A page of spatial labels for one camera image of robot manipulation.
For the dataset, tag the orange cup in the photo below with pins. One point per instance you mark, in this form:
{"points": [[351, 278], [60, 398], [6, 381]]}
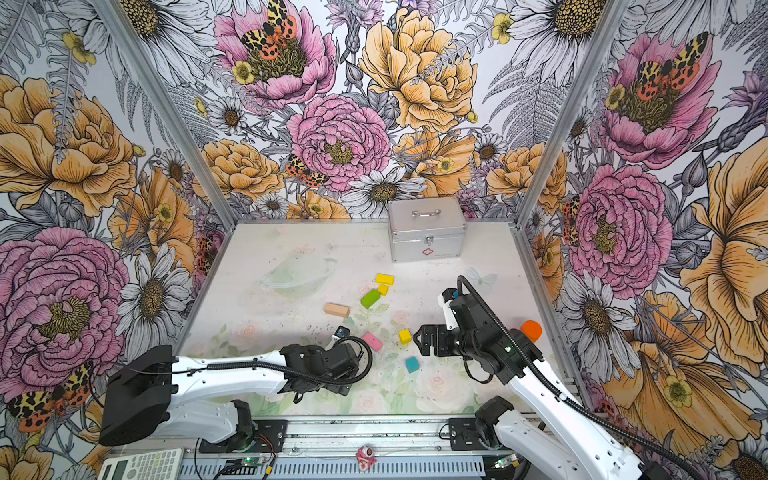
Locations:
{"points": [[532, 330]]}

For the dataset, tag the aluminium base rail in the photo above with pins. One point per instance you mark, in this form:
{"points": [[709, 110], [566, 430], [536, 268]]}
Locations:
{"points": [[341, 437]]}

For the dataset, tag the pink toy figure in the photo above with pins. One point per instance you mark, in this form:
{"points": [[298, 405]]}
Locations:
{"points": [[365, 458]]}

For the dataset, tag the white calculator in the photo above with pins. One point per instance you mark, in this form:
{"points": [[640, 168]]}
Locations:
{"points": [[157, 465]]}

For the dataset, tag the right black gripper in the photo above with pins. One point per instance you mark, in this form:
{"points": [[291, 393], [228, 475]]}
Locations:
{"points": [[440, 332]]}

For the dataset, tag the teal cube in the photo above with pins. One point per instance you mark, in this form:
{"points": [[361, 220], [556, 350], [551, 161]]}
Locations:
{"points": [[412, 364]]}

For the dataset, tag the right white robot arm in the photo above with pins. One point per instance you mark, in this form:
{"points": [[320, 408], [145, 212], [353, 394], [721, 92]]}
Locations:
{"points": [[542, 390]]}

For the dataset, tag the green rectangular block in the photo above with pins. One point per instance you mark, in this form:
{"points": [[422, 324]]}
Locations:
{"points": [[370, 298]]}

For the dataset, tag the yellow rectangular block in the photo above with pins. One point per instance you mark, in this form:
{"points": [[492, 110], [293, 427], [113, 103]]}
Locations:
{"points": [[385, 279]]}

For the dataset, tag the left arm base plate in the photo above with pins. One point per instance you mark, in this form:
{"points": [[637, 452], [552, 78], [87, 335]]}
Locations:
{"points": [[267, 436]]}

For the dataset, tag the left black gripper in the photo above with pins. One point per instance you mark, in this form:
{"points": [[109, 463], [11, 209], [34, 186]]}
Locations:
{"points": [[341, 389]]}

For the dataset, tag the natural wood block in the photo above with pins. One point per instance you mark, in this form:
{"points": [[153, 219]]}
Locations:
{"points": [[336, 310]]}

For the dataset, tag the silver metal case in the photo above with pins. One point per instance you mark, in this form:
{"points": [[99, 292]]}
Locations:
{"points": [[426, 229]]}

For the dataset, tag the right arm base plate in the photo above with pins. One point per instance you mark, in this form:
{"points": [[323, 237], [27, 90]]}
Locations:
{"points": [[470, 434]]}

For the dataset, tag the pink rectangular block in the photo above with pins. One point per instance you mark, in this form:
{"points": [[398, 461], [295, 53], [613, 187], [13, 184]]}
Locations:
{"points": [[374, 343]]}

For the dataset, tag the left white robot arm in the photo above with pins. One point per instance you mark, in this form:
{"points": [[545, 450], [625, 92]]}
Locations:
{"points": [[167, 396]]}

